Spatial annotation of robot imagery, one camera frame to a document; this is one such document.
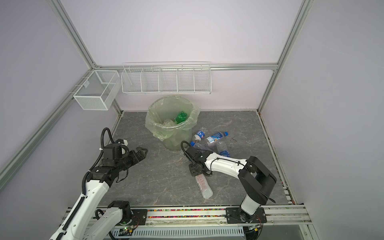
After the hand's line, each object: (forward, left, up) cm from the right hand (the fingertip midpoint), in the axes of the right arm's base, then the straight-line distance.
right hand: (196, 171), depth 87 cm
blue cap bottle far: (+21, -13, +5) cm, 25 cm away
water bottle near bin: (+23, -2, +3) cm, 24 cm away
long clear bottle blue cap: (+16, -3, +1) cm, 16 cm away
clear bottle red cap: (-10, -5, +3) cm, 11 cm away
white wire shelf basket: (+53, +20, +28) cm, 63 cm away
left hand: (+3, +29, +14) cm, 32 cm away
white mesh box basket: (+45, +65, +24) cm, 83 cm away
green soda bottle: (+30, +10, +14) cm, 35 cm away
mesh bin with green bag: (+33, +18, +9) cm, 38 cm away
